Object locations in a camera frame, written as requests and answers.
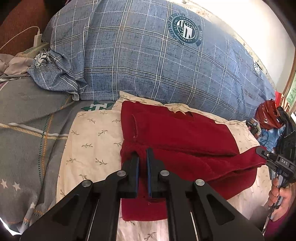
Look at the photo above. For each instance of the cream leaf-print pillow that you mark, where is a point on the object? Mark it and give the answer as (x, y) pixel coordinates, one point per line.
(92, 151)

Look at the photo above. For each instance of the red knit garment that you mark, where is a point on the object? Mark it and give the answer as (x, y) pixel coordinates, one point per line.
(189, 145)

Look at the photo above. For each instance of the person's right hand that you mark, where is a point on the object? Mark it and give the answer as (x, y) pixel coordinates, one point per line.
(273, 195)

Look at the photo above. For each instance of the red plastic bag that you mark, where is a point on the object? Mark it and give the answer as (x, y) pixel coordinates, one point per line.
(268, 115)

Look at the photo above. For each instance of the magenta sleeve forearm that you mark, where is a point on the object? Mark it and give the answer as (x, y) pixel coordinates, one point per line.
(282, 229)

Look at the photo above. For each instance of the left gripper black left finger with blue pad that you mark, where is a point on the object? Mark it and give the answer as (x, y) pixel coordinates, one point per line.
(91, 210)

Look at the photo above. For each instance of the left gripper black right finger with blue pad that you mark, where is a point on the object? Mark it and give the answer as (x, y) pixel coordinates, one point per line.
(195, 210)

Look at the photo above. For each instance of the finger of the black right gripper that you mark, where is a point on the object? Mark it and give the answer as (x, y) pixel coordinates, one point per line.
(268, 156)

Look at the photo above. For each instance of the brown headboard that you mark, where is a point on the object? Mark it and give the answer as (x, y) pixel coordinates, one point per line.
(21, 20)

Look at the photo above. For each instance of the grey plaid bed sheet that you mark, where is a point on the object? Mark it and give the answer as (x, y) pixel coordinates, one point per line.
(35, 124)

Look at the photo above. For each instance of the white charger adapter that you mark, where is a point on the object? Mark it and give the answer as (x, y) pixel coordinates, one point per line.
(37, 40)

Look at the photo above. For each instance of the blue plaid pillow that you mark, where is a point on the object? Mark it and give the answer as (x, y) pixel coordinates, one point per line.
(152, 49)

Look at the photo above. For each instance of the wooden framed picture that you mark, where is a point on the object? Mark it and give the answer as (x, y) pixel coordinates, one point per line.
(286, 99)

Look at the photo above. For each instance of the blue bag clutter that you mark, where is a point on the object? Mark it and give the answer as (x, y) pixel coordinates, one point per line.
(266, 138)

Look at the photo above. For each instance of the grey crumpled cloth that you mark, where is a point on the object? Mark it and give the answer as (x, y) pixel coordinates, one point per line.
(12, 65)

